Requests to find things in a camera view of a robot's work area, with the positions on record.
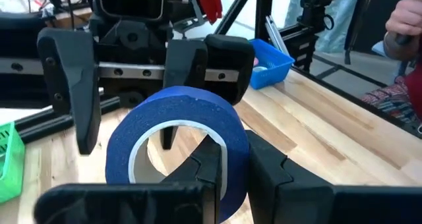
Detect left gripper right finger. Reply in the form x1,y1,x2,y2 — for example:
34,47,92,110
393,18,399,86
247,130,422,224

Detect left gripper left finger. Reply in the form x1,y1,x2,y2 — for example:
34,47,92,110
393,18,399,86
34,135,222,224

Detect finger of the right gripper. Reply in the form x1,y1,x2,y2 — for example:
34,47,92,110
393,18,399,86
160,34,256,152
36,28,102,155

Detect blue tape roll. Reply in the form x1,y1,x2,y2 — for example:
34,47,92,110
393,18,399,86
105,85,251,223

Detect blue plastic basket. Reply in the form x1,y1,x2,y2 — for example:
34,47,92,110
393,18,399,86
249,38,296,90

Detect silver aluminium bar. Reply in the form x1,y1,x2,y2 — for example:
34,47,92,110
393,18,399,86
264,14,291,57

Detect red hanging object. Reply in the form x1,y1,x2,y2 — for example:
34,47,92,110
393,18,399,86
197,0,224,24

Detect black metal stand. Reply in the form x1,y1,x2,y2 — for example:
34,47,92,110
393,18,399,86
296,0,341,72

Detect green plastic basket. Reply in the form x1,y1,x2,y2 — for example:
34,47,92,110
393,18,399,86
0,121,26,205

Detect person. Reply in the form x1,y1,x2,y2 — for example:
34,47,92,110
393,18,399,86
361,61,422,126

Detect person's hand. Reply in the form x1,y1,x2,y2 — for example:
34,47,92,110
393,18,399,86
383,0,422,61

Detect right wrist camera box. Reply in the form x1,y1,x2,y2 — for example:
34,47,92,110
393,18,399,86
93,0,185,22

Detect black table frame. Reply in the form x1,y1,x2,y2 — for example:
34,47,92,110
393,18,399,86
15,65,422,144

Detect black rig frame post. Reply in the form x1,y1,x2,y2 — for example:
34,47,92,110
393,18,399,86
214,0,274,42

